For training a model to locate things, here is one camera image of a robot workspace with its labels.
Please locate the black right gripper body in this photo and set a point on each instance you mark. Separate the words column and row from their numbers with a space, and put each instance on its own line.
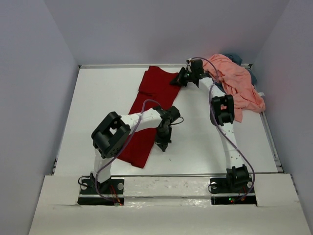
column 190, row 74

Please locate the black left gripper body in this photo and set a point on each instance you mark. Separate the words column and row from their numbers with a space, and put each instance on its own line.
column 163, row 136

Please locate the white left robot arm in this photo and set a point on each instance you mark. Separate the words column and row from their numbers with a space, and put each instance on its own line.
column 115, row 132

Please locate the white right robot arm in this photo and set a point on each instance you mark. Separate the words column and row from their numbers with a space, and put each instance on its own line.
column 222, row 116

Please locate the pink t shirt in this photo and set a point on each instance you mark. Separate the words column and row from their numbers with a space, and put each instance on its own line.
column 237, row 82

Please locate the teal blue t shirt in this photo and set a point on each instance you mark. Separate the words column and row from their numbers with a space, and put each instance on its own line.
column 235, row 58

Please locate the aluminium back table rail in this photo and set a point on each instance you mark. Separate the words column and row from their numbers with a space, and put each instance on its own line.
column 118, row 66

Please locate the aluminium table rail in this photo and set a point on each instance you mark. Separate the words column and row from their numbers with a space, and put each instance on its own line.
column 118, row 66
column 174, row 175
column 271, row 143

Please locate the aluminium front table rail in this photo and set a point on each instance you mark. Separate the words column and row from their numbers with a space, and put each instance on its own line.
column 174, row 175

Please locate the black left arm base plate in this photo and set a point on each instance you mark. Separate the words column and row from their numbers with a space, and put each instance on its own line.
column 110, row 193

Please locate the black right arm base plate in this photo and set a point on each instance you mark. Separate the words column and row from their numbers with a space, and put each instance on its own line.
column 222, row 194

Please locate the aluminium right table rail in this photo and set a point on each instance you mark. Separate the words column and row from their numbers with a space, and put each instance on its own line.
column 271, row 143

